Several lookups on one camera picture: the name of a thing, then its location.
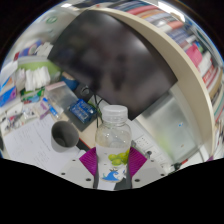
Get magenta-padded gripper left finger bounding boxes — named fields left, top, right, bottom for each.
left=59, top=146, right=99, bottom=190

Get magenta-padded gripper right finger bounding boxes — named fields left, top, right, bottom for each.
left=127, top=146, right=168, bottom=190

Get clear plastic water bottle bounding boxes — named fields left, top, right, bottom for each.
left=94, top=104, right=133, bottom=184

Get grey cup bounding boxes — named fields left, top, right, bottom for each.
left=50, top=120, right=80, bottom=154

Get blue circuit board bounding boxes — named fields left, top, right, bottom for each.
left=68, top=98, right=98, bottom=124

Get handwritten white paper sheet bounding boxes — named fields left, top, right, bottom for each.
left=3, top=113, right=88, bottom=176

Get clear plastic box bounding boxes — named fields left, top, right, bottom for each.
left=44, top=81, right=79, bottom=111

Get blue round container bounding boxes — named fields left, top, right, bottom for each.
left=61, top=74, right=81, bottom=91

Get green box with tissues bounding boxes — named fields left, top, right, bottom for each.
left=20, top=65, right=52, bottom=101

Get black computer monitor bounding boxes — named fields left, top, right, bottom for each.
left=47, top=9, right=179, bottom=122

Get white wall socket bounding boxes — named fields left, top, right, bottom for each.
left=134, top=134, right=151, bottom=150
left=144, top=146, right=159, bottom=161

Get black tangled cables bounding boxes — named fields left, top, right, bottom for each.
left=93, top=94, right=105, bottom=128

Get wall shelf with books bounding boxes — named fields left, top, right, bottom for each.
left=89, top=1, right=224, bottom=161

